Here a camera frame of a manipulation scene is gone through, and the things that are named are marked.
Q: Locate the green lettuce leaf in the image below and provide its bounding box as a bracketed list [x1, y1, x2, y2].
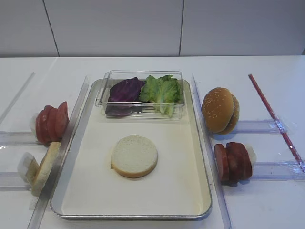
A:
[153, 75, 182, 118]

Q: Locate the remaining lettuce in container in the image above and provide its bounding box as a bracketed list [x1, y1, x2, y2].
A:
[139, 75, 162, 103]

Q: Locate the front meat patty slice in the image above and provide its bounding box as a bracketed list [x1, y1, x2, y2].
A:
[214, 144, 229, 182]

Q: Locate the meat patty slice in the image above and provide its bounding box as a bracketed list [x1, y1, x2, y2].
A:
[226, 142, 244, 183]
[239, 143, 253, 180]
[214, 144, 229, 182]

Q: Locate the middle meat patty slice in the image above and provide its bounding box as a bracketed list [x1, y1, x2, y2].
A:
[226, 142, 244, 183]

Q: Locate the inner tomato slice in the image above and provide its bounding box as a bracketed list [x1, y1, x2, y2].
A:
[55, 101, 69, 138]

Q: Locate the tomato slice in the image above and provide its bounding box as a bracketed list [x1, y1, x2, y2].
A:
[55, 101, 69, 138]
[35, 105, 53, 145]
[47, 107, 59, 142]

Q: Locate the middle tomato slice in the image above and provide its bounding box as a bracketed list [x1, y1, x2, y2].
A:
[47, 107, 59, 142]

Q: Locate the leaning bread bun slice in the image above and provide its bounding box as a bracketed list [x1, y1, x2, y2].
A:
[31, 142, 61, 197]

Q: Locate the rear meat patty slice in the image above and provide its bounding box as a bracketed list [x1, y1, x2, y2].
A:
[239, 143, 253, 180]

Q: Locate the outer tomato slice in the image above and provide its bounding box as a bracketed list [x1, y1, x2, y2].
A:
[35, 105, 53, 145]

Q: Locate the white pusher block tomato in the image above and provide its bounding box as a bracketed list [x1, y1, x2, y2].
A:
[29, 113, 38, 138]

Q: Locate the white pusher block bread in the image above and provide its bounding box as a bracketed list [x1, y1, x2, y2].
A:
[17, 152, 39, 186]

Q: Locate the clear plastic container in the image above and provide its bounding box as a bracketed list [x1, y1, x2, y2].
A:
[95, 70, 185, 119]

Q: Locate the purple cabbage leaf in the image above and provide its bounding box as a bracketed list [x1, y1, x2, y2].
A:
[105, 77, 145, 117]

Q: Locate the bottom bun on tray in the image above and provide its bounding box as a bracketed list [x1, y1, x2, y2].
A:
[111, 135, 158, 178]

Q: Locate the sesame bun top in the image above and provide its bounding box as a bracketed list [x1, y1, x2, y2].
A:
[202, 87, 234, 133]

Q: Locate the sesame bun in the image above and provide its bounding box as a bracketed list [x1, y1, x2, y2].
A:
[218, 95, 240, 135]
[202, 87, 234, 133]

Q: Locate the metal baking tray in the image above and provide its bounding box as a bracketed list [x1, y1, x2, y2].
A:
[51, 80, 212, 220]

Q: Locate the white pusher block patty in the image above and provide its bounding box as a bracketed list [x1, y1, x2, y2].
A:
[245, 144, 257, 169]

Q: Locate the red strip right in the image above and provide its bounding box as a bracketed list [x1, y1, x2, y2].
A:
[248, 74, 305, 173]

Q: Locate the clear far left strip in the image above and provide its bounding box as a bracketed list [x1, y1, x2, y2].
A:
[0, 72, 36, 124]

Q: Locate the clear rail right of tray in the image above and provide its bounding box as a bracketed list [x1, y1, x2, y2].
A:
[191, 73, 232, 229]

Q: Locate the clear rail of tray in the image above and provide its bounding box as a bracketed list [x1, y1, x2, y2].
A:
[27, 76, 90, 229]
[191, 73, 232, 229]

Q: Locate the clear rail left of tray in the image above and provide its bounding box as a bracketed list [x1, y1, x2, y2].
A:
[27, 76, 90, 229]

